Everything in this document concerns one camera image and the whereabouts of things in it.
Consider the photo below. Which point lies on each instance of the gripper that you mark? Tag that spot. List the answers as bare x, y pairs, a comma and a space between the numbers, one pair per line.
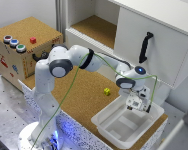
138, 98

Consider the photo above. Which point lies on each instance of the pink block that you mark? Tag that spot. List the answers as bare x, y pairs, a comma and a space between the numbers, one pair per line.
33, 40

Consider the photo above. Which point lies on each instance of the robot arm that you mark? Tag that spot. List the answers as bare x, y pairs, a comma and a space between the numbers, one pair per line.
44, 86

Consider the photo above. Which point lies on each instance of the wooden drawer box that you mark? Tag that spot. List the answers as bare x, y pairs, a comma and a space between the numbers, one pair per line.
17, 28

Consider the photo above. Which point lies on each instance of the blue button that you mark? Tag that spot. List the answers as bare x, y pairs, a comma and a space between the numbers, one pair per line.
14, 42

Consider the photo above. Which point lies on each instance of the white plastic box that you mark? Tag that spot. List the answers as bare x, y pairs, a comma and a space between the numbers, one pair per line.
127, 130

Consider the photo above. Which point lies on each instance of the green button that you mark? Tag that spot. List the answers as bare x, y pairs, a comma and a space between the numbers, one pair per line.
20, 47

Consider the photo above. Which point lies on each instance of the white cabinet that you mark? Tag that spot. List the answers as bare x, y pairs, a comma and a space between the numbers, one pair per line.
94, 13

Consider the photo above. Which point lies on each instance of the yellow block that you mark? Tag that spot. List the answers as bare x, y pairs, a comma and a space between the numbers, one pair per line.
107, 91

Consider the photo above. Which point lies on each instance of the white sliding door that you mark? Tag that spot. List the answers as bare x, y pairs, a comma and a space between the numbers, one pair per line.
167, 50

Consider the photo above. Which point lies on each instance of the red button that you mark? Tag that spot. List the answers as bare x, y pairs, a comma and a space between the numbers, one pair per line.
7, 38

